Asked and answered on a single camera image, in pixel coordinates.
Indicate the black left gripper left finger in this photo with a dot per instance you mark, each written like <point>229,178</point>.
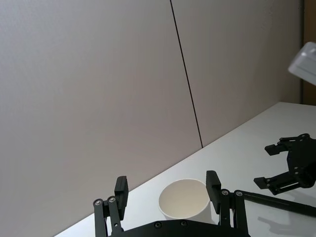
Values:
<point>121,195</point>

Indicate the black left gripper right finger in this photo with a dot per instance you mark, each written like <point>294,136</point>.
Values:
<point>213,190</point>

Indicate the white paper cup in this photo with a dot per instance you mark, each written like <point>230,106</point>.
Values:
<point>184,200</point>

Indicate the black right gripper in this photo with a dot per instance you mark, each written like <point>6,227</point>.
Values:
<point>304,158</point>

